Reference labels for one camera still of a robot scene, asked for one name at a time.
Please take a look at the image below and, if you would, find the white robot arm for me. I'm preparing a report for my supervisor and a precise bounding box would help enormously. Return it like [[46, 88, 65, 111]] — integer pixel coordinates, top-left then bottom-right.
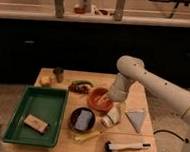
[[108, 55, 190, 152]]

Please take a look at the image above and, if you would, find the wooden block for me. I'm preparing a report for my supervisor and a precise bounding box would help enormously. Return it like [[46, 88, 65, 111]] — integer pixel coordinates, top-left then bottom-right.
[[24, 114, 48, 133]]

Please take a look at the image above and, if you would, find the blue grey sponge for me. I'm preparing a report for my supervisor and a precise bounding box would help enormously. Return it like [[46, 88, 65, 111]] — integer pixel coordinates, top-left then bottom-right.
[[74, 111, 92, 131]]

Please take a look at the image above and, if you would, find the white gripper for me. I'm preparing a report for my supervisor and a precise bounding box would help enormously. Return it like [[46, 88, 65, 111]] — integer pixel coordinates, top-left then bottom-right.
[[107, 73, 134, 103]]

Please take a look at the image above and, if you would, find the white paper cup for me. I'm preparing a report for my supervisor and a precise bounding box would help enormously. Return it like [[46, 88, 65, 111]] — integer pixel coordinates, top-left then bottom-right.
[[102, 106, 121, 128]]

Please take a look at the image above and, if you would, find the green plastic tray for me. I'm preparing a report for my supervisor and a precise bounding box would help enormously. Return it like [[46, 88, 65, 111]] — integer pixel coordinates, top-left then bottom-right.
[[3, 86, 68, 147]]

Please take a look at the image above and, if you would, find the white handled brush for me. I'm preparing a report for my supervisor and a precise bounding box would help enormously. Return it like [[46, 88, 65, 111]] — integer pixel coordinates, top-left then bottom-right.
[[104, 141, 151, 152]]

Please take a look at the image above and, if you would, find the orange bowl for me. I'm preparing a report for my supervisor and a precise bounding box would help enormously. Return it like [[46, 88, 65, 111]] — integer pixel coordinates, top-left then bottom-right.
[[87, 87, 113, 113]]

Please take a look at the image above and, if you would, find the clear plastic fork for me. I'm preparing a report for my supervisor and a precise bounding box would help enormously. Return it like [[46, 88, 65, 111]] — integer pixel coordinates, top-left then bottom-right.
[[97, 93, 109, 106]]

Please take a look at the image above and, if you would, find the black cable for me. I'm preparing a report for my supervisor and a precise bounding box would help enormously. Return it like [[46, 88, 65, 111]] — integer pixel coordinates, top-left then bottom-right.
[[152, 128, 190, 144]]

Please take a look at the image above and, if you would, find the yellow round fruit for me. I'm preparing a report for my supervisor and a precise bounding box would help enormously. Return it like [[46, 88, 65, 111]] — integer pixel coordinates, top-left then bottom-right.
[[40, 76, 52, 87]]

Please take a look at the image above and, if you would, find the small metal cup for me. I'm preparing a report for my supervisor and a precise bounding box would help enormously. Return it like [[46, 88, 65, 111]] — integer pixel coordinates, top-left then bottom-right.
[[53, 67, 64, 83]]

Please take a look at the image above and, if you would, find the yellow banana peel toy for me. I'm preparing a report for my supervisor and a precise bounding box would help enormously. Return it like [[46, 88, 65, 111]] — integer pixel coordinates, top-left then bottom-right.
[[74, 131, 101, 143]]

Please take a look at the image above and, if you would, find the green chili pepper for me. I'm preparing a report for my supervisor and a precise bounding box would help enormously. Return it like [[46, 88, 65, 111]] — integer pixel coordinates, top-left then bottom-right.
[[72, 80, 93, 87]]

